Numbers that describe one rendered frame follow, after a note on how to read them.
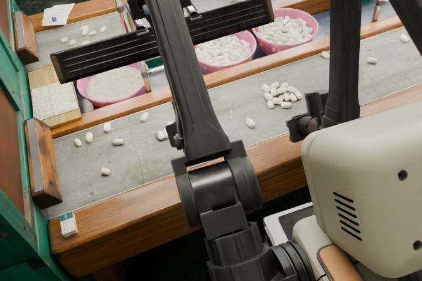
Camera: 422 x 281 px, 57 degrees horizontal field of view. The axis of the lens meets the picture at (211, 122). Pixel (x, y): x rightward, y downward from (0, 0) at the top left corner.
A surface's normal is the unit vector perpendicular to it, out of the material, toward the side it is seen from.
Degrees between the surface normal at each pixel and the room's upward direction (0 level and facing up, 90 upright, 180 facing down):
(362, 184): 66
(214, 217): 37
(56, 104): 0
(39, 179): 0
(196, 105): 29
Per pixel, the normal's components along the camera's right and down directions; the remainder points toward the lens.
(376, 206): -0.43, 0.21
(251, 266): 0.32, -0.17
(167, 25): 0.01, -0.24
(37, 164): -0.06, -0.67
